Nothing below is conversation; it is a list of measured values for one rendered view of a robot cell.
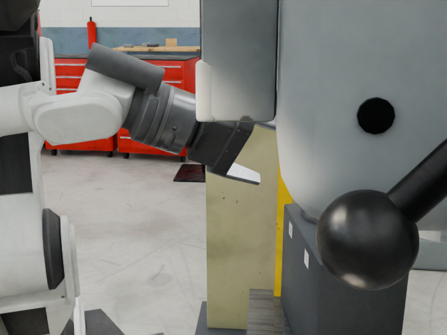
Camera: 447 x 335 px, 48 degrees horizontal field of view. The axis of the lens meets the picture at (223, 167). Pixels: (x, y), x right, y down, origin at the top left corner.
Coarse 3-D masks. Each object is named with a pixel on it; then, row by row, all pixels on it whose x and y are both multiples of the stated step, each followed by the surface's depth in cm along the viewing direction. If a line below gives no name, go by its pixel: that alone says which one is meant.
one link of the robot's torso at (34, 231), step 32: (0, 160) 88; (32, 160) 84; (0, 192) 88; (32, 192) 88; (0, 224) 82; (32, 224) 84; (0, 256) 81; (32, 256) 82; (0, 288) 83; (32, 288) 85
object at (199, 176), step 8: (200, 40) 430; (200, 48) 432; (200, 56) 434; (184, 168) 476; (192, 168) 476; (200, 168) 476; (176, 176) 452; (184, 176) 452; (192, 176) 452; (200, 176) 452
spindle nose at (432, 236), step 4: (420, 232) 26; (424, 232) 26; (428, 232) 26; (432, 232) 26; (436, 232) 26; (440, 232) 26; (444, 232) 26; (420, 236) 26; (424, 236) 26; (428, 236) 26; (432, 236) 26; (436, 236) 26; (440, 236) 26; (444, 236) 26; (428, 240) 26; (432, 240) 26; (436, 240) 26; (440, 240) 26; (444, 240) 26
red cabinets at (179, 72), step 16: (64, 64) 491; (80, 64) 489; (160, 64) 474; (176, 64) 470; (192, 64) 493; (64, 80) 496; (176, 80) 474; (192, 80) 496; (48, 144) 518; (64, 144) 516; (80, 144) 514; (96, 144) 512; (112, 144) 511; (128, 144) 503; (144, 144) 499
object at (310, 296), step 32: (288, 224) 82; (288, 256) 82; (288, 288) 83; (320, 288) 65; (352, 288) 65; (384, 288) 66; (288, 320) 83; (320, 320) 66; (352, 320) 67; (384, 320) 67
